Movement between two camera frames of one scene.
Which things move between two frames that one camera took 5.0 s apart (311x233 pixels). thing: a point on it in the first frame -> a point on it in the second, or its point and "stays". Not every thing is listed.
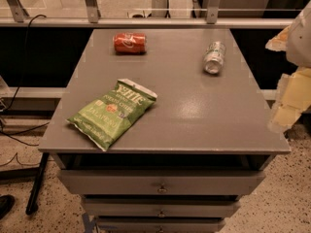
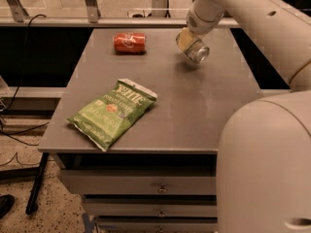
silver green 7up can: (214, 57) -> (197, 51)
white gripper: (300, 41) -> (201, 23)
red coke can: (132, 43) stays
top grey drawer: (158, 182) stays
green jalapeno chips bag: (109, 116) stays
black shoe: (6, 203) stays
